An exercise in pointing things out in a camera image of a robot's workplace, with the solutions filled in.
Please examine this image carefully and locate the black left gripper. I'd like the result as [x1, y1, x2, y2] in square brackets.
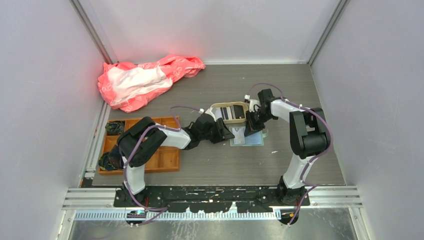
[199, 118, 235, 144]

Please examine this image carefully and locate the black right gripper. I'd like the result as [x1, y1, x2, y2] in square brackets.
[244, 109, 275, 137]

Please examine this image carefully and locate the green leather card holder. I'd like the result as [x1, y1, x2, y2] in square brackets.
[229, 126, 268, 147]

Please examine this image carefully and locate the white blue credit card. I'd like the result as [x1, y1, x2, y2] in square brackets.
[231, 127, 246, 145]

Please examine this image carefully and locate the beige oval card tray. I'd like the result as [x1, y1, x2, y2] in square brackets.
[210, 101, 249, 124]

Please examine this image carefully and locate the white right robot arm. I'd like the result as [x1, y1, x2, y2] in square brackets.
[244, 89, 332, 206]

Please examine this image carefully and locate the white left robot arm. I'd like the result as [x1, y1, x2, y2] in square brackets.
[117, 113, 235, 207]

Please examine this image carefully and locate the stack of credit cards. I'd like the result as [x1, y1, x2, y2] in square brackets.
[219, 105, 245, 121]

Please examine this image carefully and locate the pink and white plastic bag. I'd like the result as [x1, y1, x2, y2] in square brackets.
[97, 54, 206, 113]

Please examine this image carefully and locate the dark bundle in organizer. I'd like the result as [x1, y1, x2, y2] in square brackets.
[105, 120, 125, 136]

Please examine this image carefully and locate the black roll in organizer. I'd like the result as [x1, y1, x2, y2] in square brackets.
[98, 145, 124, 171]

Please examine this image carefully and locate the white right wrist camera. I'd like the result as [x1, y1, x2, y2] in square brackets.
[244, 94, 261, 113]

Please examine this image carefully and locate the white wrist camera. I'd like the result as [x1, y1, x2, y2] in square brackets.
[198, 107, 223, 122]
[244, 94, 261, 113]

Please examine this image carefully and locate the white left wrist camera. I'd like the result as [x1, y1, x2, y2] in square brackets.
[198, 107, 223, 122]

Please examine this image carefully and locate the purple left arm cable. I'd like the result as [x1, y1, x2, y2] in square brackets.
[121, 105, 205, 227]

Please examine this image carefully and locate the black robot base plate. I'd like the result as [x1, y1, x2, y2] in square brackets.
[114, 184, 311, 215]

